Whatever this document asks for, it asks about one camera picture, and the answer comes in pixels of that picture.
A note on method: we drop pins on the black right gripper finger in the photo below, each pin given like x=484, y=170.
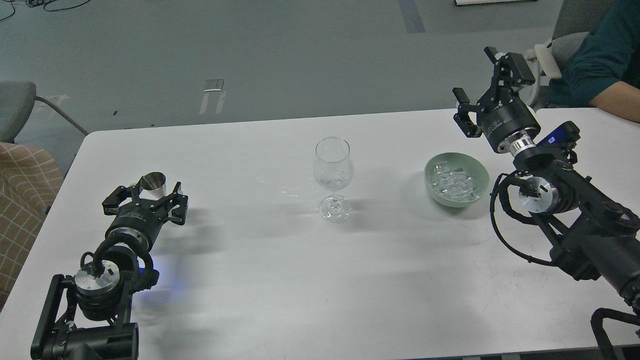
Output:
x=462, y=116
x=511, y=73

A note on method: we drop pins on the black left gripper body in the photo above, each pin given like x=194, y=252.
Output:
x=141, y=219

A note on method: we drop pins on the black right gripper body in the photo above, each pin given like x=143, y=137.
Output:
x=498, y=121

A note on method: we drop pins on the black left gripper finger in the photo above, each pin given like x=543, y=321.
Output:
x=174, y=206
x=123, y=200

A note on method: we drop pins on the steel cocktail jigger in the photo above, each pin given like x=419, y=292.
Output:
x=154, y=183

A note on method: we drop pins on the clear ice cube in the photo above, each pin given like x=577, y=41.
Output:
x=442, y=168

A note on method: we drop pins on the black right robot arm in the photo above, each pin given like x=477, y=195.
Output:
x=591, y=235

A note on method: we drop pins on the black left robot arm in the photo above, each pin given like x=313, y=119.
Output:
x=87, y=316

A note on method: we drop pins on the clear wine glass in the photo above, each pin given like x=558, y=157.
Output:
x=333, y=170

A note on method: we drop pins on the green bowl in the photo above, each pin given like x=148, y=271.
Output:
x=465, y=186

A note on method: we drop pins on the grey office chair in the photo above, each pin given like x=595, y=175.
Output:
x=575, y=20

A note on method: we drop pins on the person in dark shirt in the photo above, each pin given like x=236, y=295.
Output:
x=604, y=72

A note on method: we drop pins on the metal floor plate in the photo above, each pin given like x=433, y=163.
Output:
x=213, y=85

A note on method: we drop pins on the grey chair left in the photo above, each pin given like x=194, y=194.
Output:
x=17, y=100

